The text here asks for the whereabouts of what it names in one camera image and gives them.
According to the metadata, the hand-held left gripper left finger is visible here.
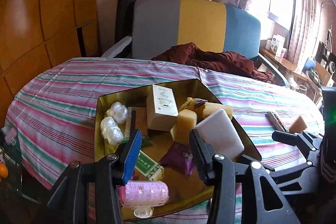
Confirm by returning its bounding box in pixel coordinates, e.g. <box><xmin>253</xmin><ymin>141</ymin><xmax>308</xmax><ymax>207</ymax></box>
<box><xmin>47</xmin><ymin>129</ymin><xmax>143</xmax><ymax>224</ymax></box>

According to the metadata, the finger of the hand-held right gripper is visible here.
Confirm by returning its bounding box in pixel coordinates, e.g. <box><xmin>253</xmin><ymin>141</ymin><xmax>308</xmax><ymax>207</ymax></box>
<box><xmin>238</xmin><ymin>154</ymin><xmax>323</xmax><ymax>196</ymax></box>
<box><xmin>272</xmin><ymin>130</ymin><xmax>325</xmax><ymax>162</ymax></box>

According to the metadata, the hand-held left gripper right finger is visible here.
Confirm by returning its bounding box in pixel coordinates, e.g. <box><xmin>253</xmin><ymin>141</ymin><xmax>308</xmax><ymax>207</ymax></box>
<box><xmin>189</xmin><ymin>129</ymin><xmax>302</xmax><ymax>224</ymax></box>

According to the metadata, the small brown packet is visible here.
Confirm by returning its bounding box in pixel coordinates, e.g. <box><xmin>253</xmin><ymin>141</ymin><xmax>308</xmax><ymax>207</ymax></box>
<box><xmin>266</xmin><ymin>111</ymin><xmax>289</xmax><ymax>132</ymax></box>

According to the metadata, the green patterned box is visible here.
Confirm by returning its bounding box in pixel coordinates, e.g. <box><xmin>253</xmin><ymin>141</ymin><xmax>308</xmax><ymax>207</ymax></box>
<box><xmin>134</xmin><ymin>149</ymin><xmax>164</xmax><ymax>181</ymax></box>

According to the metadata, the purple pouch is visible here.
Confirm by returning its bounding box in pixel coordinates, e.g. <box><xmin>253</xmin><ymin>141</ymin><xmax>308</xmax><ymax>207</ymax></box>
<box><xmin>159</xmin><ymin>142</ymin><xmax>196</xmax><ymax>176</ymax></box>

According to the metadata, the white sponge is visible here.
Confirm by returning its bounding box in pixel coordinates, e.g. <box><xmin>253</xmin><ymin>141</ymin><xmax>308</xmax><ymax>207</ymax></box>
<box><xmin>195</xmin><ymin>109</ymin><xmax>245</xmax><ymax>159</ymax></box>

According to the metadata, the white plastic ball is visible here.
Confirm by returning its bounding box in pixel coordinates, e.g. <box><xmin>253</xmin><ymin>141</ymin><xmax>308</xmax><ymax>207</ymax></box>
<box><xmin>106</xmin><ymin>101</ymin><xmax>129</xmax><ymax>125</ymax></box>
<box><xmin>100</xmin><ymin>117</ymin><xmax>124</xmax><ymax>146</ymax></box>

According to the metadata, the pink hair roller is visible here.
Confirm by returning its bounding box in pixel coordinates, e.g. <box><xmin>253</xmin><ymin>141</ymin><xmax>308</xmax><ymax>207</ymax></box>
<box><xmin>120</xmin><ymin>179</ymin><xmax>169</xmax><ymax>218</ymax></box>

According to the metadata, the cream carton box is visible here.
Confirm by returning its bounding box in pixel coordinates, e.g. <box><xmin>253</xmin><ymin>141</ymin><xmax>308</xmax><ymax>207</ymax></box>
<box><xmin>146</xmin><ymin>84</ymin><xmax>179</xmax><ymax>132</ymax></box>

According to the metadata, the gold metal tin box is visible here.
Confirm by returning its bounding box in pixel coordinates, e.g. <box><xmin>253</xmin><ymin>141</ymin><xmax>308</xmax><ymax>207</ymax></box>
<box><xmin>94</xmin><ymin>79</ymin><xmax>262</xmax><ymax>222</ymax></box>

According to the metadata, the cardboard box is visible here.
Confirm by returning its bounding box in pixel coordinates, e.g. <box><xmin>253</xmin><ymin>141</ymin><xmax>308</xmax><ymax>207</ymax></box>
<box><xmin>314</xmin><ymin>60</ymin><xmax>332</xmax><ymax>86</ymax></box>

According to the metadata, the blue round object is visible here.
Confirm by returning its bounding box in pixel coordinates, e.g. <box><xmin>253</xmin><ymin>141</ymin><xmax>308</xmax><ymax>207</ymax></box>
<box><xmin>303</xmin><ymin>56</ymin><xmax>317</xmax><ymax>73</ymax></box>

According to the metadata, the black speaker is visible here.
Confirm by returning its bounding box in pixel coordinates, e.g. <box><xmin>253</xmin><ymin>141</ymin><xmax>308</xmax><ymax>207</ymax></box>
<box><xmin>316</xmin><ymin>42</ymin><xmax>336</xmax><ymax>75</ymax></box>

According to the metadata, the wooden side table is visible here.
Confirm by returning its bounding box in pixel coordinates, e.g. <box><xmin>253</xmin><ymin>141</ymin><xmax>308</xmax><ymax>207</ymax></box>
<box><xmin>259</xmin><ymin>47</ymin><xmax>323</xmax><ymax>98</ymax></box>

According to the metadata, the white carton box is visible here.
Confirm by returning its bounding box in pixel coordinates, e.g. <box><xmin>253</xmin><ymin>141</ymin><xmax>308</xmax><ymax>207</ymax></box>
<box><xmin>271</xmin><ymin>34</ymin><xmax>284</xmax><ymax>53</ymax></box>

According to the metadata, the striped tablecloth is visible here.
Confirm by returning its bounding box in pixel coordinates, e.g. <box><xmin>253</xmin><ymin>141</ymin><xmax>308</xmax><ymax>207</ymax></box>
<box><xmin>5</xmin><ymin>57</ymin><xmax>326</xmax><ymax>224</ymax></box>

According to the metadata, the maroon cloth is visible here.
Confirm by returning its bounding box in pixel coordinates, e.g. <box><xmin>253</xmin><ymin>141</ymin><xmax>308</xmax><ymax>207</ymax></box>
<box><xmin>151</xmin><ymin>42</ymin><xmax>275</xmax><ymax>83</ymax></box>

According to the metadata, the glass side table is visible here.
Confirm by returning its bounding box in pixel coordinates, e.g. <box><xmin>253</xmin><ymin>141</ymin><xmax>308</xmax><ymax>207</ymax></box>
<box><xmin>0</xmin><ymin>127</ymin><xmax>44</xmax><ymax>205</ymax></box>

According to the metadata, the orange fruit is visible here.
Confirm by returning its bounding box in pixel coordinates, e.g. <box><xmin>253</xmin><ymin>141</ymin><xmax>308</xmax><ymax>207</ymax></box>
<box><xmin>0</xmin><ymin>163</ymin><xmax>9</xmax><ymax>182</ymax></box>

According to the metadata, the grey yellow blue chair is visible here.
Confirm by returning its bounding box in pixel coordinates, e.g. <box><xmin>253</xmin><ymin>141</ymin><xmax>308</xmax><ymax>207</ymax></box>
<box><xmin>101</xmin><ymin>0</ymin><xmax>290</xmax><ymax>86</ymax></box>

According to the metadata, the wooden wardrobe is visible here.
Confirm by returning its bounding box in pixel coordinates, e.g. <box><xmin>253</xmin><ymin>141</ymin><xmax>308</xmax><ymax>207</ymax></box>
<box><xmin>0</xmin><ymin>0</ymin><xmax>101</xmax><ymax>122</ymax></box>

